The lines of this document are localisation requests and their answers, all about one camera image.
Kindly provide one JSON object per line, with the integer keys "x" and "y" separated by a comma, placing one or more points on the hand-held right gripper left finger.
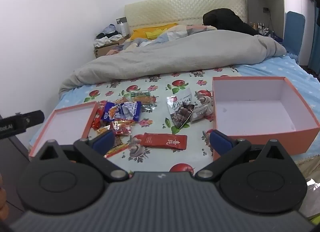
{"x": 103, "y": 142}

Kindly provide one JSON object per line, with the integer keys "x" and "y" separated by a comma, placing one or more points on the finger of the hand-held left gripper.
{"x": 35, "y": 119}

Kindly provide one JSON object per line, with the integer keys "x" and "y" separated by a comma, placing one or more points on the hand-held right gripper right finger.
{"x": 221, "y": 142}

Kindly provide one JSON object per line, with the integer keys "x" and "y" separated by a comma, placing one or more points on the red foil candy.
{"x": 121, "y": 130}

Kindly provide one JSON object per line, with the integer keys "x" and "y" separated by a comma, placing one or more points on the red square snack packet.
{"x": 98, "y": 117}

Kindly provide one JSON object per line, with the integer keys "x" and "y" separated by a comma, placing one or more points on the red strip snack packet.
{"x": 122, "y": 122}

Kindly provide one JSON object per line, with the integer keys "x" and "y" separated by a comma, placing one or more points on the blue snack packet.
{"x": 120, "y": 113}

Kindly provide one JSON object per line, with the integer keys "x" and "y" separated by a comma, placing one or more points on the orange cardboard box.
{"x": 252, "y": 112}

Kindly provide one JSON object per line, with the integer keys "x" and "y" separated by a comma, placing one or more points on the white dark printed snack packet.
{"x": 181, "y": 112}

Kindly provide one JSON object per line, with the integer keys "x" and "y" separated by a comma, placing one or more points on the green label snack packet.
{"x": 143, "y": 98}

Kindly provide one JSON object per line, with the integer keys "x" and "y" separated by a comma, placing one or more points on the person's left hand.
{"x": 2, "y": 202}

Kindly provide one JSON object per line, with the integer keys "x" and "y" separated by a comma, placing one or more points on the red foil candy packets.
{"x": 120, "y": 148}

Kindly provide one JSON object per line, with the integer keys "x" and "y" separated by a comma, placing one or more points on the orange box lid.
{"x": 67, "y": 122}

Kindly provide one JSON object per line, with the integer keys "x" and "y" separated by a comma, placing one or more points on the small clear snack packet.
{"x": 201, "y": 113}

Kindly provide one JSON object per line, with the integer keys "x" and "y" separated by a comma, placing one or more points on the fruit printed cloth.
{"x": 160, "y": 89}

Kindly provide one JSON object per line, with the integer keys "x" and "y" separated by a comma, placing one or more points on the blue star bedsheet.
{"x": 275, "y": 69}

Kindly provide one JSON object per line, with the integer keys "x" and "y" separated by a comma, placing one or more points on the brown cardboard box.
{"x": 103, "y": 49}

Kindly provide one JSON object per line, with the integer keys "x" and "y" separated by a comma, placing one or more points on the grey blanket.
{"x": 175, "y": 56}

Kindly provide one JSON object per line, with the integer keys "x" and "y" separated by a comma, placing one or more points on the white bottle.
{"x": 123, "y": 27}

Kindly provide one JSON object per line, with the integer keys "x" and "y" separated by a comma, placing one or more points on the yellow cloth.
{"x": 150, "y": 31}

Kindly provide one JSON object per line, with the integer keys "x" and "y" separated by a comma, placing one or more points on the row of small bottles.
{"x": 260, "y": 28}

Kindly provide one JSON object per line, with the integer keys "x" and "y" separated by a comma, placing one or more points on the black cloth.
{"x": 225, "y": 19}

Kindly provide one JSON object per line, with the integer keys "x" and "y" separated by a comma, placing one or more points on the green object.
{"x": 315, "y": 221}

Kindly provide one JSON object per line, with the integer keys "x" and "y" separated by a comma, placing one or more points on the blue chair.
{"x": 295, "y": 31}

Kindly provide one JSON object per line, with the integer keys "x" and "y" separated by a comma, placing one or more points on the blue curtain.
{"x": 315, "y": 46}

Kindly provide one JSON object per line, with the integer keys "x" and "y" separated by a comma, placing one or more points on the cream quilted headboard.
{"x": 175, "y": 9}

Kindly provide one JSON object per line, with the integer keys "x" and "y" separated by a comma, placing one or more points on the black wall socket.
{"x": 266, "y": 9}

